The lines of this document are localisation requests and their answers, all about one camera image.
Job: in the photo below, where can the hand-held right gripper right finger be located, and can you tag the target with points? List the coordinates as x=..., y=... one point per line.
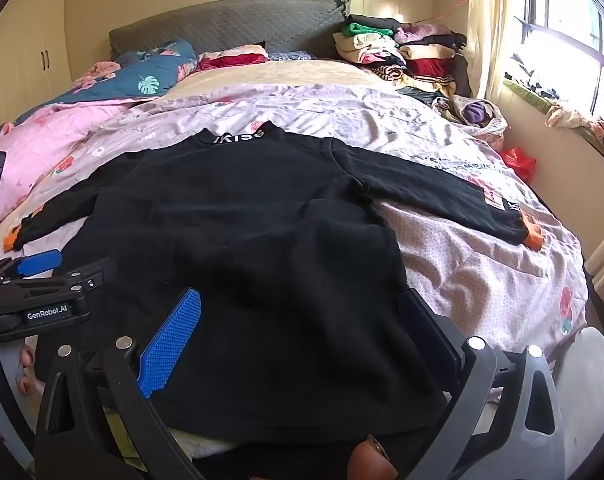
x=426, y=332

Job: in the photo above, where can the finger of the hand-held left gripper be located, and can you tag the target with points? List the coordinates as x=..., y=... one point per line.
x=89, y=280
x=39, y=262

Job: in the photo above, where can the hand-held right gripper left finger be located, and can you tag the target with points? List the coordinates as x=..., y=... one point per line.
x=172, y=340

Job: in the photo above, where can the black sweater with orange cuffs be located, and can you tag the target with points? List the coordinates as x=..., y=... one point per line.
x=232, y=235

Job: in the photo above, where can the colourful clothes heap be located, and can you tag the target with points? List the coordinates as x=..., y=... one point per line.
x=571, y=115

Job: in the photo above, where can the pile of folded clothes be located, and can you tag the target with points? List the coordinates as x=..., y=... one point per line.
x=411, y=60

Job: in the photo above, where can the person's left hand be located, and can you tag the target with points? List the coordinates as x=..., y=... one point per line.
x=26, y=385

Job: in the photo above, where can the person's right hand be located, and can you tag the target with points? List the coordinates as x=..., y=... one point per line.
x=371, y=460

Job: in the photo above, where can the lilac strawberry print duvet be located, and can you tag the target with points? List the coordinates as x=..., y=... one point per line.
x=456, y=270

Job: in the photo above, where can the yellow green cloth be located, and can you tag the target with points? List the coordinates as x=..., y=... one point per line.
x=127, y=440

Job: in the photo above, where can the pink quilt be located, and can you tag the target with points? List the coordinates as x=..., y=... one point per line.
x=32, y=150

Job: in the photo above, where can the white rounded object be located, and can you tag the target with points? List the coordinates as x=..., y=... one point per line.
x=586, y=380

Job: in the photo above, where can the red plastic bag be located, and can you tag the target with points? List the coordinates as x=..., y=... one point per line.
x=519, y=162

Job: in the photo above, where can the blue floral quilt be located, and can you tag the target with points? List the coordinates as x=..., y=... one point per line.
x=132, y=77

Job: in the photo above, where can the cream wardrobe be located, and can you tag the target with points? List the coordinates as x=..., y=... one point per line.
x=22, y=50

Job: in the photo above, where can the crumpled cloth bundle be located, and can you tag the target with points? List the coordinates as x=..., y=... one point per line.
x=474, y=115

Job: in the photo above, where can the green sill mat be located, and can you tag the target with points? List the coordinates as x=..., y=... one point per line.
x=526, y=96

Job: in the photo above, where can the red folded cloth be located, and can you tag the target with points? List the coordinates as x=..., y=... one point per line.
x=232, y=61

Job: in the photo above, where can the beige blanket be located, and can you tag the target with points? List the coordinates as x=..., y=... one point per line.
x=292, y=72

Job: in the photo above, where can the grey quilted headboard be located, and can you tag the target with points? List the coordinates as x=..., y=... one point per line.
x=232, y=25

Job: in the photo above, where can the dark patterned pillow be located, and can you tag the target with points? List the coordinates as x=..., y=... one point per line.
x=292, y=55

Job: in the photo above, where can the cream curtain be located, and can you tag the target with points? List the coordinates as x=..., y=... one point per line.
x=486, y=25

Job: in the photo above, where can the window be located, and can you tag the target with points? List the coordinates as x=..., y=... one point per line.
x=566, y=10

